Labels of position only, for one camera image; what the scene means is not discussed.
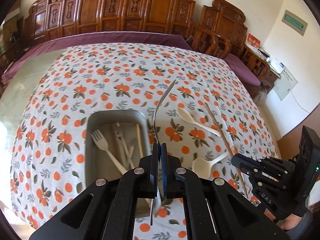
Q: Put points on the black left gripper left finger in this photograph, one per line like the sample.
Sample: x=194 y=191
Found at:
x=148 y=180

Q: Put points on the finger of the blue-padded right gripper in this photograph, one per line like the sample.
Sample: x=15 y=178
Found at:
x=245 y=164

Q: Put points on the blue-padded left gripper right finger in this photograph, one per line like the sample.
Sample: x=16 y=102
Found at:
x=172 y=187

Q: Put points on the dark brown wooden chopstick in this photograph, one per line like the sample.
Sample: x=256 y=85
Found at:
x=227 y=145

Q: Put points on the cream chopstick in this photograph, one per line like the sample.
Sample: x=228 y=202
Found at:
x=122 y=145
x=139 y=141

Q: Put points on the stainless steel fork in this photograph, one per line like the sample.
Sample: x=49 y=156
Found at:
x=157 y=118

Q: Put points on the cream plastic ladle spoon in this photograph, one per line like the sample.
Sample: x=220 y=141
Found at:
x=203 y=167

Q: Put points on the grey metal tray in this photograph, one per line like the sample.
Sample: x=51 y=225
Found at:
x=97 y=163

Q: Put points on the cream plastic fork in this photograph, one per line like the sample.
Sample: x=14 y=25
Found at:
x=103 y=145

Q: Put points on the long cream plastic spoon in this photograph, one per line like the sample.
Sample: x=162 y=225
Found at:
x=186 y=116

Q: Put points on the smiley-handle steel spoon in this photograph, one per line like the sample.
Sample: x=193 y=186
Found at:
x=122 y=155

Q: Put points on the person's right hand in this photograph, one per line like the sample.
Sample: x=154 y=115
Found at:
x=289 y=223

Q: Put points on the orange-print white tablecloth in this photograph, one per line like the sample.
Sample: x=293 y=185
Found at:
x=58 y=94

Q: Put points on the wooden side table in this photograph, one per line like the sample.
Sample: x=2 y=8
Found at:
x=259 y=67

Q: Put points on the red printed sign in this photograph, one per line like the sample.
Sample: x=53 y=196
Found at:
x=252 y=41

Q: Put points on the carved wooden armchair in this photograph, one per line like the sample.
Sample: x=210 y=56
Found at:
x=203 y=40

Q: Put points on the carved wooden bench backrest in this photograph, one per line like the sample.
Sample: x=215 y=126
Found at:
x=52 y=19

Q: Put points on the white wall panel box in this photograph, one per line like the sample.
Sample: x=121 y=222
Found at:
x=284 y=84

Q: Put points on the green framed wall plaque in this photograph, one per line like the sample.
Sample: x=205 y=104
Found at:
x=294 y=22

